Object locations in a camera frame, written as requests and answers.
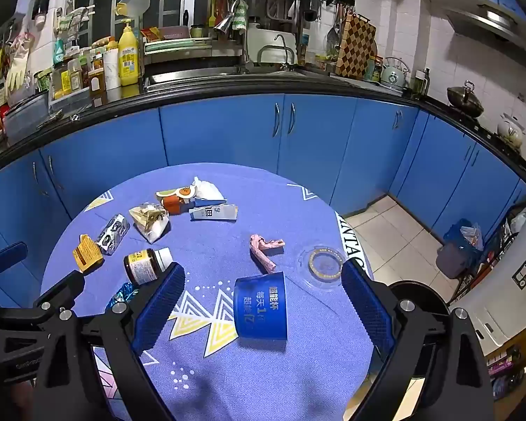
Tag yellow printed packet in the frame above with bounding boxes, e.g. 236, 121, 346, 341
73, 234, 105, 274

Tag silver blister pack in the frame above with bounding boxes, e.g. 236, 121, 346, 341
95, 214, 131, 256

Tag chrome kitchen faucet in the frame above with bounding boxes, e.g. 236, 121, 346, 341
213, 0, 250, 73

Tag pale green kettle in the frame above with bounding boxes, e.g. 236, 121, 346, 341
380, 56, 410, 91

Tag steel kitchen sink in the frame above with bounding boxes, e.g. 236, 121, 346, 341
147, 68, 299, 86

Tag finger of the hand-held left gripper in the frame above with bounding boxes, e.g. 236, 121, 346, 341
33, 269, 86, 316
0, 241, 28, 281

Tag white cylindrical canister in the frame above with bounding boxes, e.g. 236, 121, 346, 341
103, 48, 120, 91

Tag cluster of condiment jars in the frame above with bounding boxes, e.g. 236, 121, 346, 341
50, 37, 106, 99

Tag white countertop water appliance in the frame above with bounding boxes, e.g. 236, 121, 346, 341
248, 18, 296, 66

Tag grey bin with blue bag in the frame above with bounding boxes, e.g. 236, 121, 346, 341
435, 218, 484, 279

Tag orange green paper cup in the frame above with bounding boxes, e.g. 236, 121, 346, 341
155, 186, 196, 215

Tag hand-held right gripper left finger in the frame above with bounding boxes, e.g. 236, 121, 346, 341
35, 262, 186, 421

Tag checkered wooden cutting board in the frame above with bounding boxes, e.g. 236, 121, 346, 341
335, 13, 377, 80

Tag brown glass bottle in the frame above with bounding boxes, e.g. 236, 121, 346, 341
123, 248, 174, 286

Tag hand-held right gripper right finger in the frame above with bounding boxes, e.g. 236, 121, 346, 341
341, 258, 496, 421

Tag trash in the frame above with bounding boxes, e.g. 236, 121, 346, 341
233, 272, 289, 341

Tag grey plastic basin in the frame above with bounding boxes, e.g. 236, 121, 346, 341
2, 92, 49, 139

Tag white plastic bag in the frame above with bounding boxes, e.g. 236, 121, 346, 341
192, 176, 225, 205

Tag dark wok with lid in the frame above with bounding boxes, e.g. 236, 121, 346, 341
447, 80, 484, 117

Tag black kitchen countertop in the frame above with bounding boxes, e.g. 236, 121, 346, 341
0, 68, 526, 185

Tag gold white wrapper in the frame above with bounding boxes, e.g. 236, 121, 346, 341
128, 202, 171, 245

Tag steel range hood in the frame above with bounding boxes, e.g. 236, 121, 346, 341
445, 4, 526, 51

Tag yellow detergent bottle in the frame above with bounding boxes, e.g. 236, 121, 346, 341
118, 20, 140, 86

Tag clear plastic lid gold ring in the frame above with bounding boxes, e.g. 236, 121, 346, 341
297, 246, 349, 290

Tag blue lower kitchen cabinets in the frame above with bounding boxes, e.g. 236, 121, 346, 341
0, 92, 526, 308

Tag torn blue white carton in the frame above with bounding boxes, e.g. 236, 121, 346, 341
188, 203, 238, 222

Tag blue foil wrapper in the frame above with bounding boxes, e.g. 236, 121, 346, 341
105, 283, 139, 312

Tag yellow rubber glove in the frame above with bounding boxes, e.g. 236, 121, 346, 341
5, 31, 35, 93

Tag black wire rack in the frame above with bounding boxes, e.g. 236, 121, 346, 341
486, 204, 526, 281

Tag pink wrapper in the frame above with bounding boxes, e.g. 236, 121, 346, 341
250, 234, 285, 274

